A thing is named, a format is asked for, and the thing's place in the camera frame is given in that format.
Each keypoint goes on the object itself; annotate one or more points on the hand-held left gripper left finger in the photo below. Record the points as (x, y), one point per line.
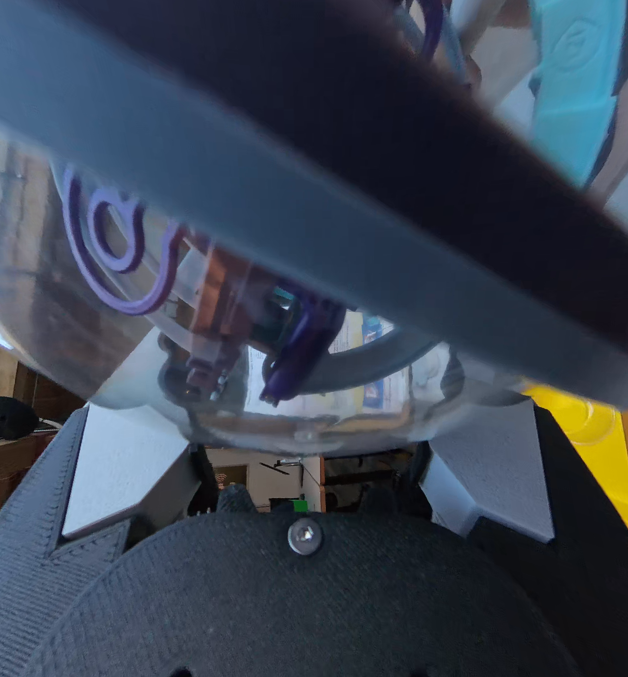
(123, 465)

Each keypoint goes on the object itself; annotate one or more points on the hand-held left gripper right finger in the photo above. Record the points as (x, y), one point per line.
(499, 470)

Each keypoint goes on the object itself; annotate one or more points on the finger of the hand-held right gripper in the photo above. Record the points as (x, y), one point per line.
(240, 158)

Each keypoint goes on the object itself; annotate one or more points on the clear maze ball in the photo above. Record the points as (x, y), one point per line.
(107, 328)

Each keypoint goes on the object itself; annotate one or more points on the yellow plastic box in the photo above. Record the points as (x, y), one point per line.
(594, 449)

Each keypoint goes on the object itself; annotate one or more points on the black cap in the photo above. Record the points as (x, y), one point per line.
(2, 418)

